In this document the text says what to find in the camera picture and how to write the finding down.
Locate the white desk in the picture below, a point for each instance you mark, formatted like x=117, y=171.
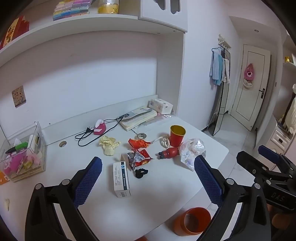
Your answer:
x=157, y=192

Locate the black power strip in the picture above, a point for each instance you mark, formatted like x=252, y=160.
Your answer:
x=122, y=115

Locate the person's right hand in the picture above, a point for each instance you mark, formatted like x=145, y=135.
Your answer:
x=282, y=220

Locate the white booklet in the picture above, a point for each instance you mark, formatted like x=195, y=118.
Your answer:
x=140, y=111

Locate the brown dotted wall sticker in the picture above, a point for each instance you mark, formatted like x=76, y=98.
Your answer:
x=18, y=96

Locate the pink hanging bag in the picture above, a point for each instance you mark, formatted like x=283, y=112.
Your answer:
x=248, y=73

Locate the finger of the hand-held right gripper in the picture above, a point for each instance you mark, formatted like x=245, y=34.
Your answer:
x=254, y=164
x=269, y=151

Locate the orange round bin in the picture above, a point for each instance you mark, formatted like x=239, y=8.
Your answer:
x=180, y=226

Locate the white medicine box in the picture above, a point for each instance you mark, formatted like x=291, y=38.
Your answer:
x=121, y=180

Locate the pink tape dispenser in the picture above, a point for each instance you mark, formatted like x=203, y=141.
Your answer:
x=100, y=128

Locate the white desk shelf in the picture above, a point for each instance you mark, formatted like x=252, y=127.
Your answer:
x=92, y=23

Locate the white tissue pack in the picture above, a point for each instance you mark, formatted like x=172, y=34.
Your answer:
x=159, y=105

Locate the small gold cup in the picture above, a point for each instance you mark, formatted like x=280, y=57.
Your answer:
x=287, y=59

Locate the black framed standing mirror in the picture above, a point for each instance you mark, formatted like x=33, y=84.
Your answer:
x=222, y=104

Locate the cream hanging cloth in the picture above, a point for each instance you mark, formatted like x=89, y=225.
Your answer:
x=291, y=115

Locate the white room door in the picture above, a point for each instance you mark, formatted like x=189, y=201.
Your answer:
x=245, y=109

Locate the clear plastic bag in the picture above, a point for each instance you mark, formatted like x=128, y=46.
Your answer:
x=189, y=153

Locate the clear acrylic box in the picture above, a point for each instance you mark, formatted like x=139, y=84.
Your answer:
x=39, y=150

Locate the green marker pen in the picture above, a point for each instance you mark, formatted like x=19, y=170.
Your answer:
x=20, y=146

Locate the red silver snack wrapper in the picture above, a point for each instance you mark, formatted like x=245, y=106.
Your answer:
x=140, y=160

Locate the white drawer cabinet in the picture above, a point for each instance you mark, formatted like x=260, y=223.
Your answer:
x=278, y=139

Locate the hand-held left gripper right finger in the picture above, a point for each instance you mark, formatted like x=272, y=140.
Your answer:
x=208, y=180

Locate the small red bottle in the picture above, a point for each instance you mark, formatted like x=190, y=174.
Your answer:
x=170, y=153

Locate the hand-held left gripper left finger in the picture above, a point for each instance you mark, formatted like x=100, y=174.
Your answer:
x=89, y=183

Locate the white wall hook rack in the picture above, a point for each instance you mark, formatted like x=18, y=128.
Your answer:
x=223, y=41

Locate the white cabinet door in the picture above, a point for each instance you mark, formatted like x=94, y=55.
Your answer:
x=150, y=11

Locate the yellow glass jar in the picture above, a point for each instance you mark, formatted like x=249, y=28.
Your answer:
x=108, y=7

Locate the stack of colourful boxes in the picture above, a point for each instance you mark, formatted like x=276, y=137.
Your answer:
x=71, y=9

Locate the red cup gold inside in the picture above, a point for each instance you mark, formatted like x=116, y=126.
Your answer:
x=175, y=140

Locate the orange paper card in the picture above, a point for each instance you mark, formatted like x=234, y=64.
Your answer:
x=2, y=179

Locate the orange red candy wrapper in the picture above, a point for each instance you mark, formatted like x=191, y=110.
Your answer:
x=137, y=143

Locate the red gold envelope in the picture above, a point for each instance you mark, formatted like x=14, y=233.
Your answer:
x=15, y=30

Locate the yellow crumpled paper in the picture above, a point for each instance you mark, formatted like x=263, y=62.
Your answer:
x=108, y=144

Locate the hanging blue clothes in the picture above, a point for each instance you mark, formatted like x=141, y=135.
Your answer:
x=217, y=67

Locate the white hanging bag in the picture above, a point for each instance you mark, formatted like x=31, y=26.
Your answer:
x=248, y=84

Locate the thick open book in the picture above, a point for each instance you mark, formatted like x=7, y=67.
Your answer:
x=138, y=121

